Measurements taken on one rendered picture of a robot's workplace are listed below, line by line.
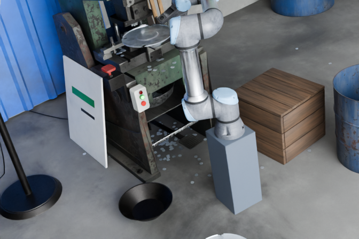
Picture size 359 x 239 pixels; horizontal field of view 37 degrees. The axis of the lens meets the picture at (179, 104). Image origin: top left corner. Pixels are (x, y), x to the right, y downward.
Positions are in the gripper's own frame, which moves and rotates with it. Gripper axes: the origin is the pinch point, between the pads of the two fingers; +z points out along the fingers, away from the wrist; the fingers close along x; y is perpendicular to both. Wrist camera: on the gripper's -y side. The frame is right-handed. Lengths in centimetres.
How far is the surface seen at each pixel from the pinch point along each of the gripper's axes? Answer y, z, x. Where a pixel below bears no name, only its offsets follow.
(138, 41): -17.8, 4.4, 6.5
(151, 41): -13.6, 1.5, 0.2
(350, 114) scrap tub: 38, -1, -99
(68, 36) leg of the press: -35, 28, 52
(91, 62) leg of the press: -32, 34, 31
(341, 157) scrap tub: 41, 32, -106
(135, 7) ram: -12.5, -10.2, 16.8
